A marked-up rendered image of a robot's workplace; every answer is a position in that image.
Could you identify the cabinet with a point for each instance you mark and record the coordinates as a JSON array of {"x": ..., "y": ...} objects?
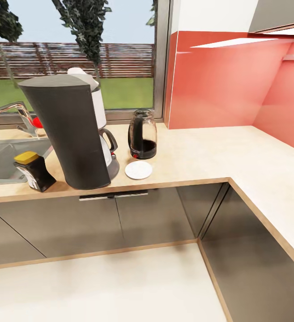
[
  {"x": 272, "y": 13},
  {"x": 254, "y": 273},
  {"x": 47, "y": 228}
]

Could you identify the paper coffee filter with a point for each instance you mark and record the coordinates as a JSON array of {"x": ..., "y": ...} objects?
[{"x": 78, "y": 72}]

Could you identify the saucer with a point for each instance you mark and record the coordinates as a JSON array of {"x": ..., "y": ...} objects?
[{"x": 138, "y": 169}]

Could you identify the electric kettle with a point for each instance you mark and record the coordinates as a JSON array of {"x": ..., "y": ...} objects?
[{"x": 142, "y": 135}]

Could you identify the bottle of coffee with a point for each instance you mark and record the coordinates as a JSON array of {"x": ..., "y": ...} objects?
[{"x": 34, "y": 168}]

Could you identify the drop in sink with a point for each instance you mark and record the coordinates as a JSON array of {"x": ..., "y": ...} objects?
[{"x": 9, "y": 149}]

